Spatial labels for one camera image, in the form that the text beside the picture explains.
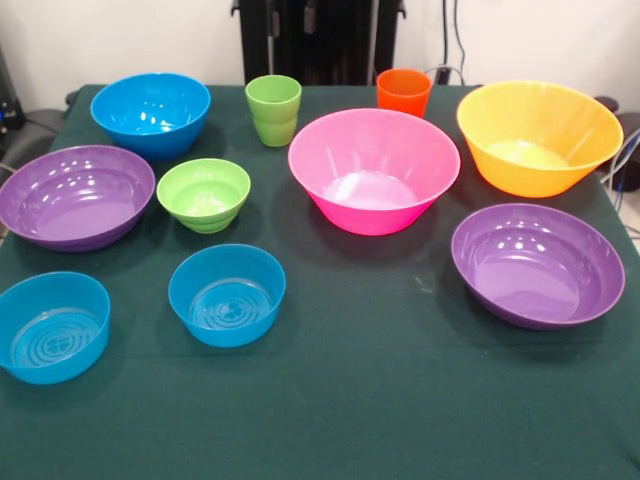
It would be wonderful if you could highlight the green cup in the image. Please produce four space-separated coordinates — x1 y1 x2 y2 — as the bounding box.
244 74 303 148

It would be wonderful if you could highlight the pink bowl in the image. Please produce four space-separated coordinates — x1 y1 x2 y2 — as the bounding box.
287 108 461 237

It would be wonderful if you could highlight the small green bowl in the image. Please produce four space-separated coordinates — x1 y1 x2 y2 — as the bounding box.
156 157 252 235

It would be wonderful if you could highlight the orange cup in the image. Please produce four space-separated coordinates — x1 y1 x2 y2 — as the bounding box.
376 68 433 120

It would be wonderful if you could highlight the deep smooth blue bowl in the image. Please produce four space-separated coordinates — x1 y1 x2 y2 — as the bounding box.
89 72 212 162

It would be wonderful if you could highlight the yellow-orange bowl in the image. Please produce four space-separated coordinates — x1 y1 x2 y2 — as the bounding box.
456 80 625 199

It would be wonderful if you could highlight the black rounded seat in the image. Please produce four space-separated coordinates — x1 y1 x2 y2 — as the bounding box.
9 106 67 166

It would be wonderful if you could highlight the purple bowl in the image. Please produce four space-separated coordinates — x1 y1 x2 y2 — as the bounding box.
0 144 156 253
450 202 626 331

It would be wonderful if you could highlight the black equipment rack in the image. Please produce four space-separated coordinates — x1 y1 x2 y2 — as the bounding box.
0 47 25 151

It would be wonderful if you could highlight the blue bowl with ringed bottom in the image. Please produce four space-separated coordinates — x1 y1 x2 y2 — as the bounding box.
0 271 112 386
167 243 287 349

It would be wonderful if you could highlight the dark green tablecloth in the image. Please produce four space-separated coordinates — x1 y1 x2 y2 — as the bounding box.
0 83 640 480

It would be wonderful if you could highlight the black plug with grey cable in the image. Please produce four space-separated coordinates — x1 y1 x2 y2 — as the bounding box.
423 63 464 86

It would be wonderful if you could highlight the light blue cable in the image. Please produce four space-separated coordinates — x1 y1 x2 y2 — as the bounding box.
602 127 640 194

